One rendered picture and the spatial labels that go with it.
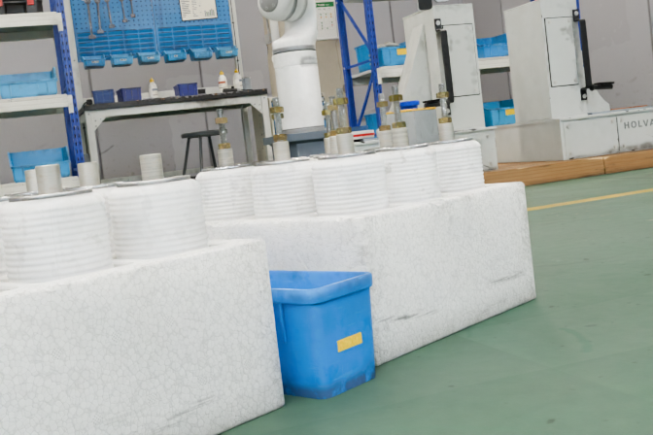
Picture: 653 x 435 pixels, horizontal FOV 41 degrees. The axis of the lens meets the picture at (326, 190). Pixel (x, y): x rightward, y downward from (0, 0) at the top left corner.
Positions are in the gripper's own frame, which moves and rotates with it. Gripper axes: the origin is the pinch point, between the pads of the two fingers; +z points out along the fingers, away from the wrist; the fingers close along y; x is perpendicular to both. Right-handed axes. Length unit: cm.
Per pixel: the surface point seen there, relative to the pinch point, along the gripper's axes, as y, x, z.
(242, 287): 35, -38, 33
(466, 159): 4.9, 0.6, 24.5
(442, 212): 14.6, -7.8, 30.6
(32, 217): 41, -57, 23
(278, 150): 4.3, -26.7, 20.0
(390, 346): 22, -19, 45
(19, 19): -460, -91, -80
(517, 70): -251, 141, -4
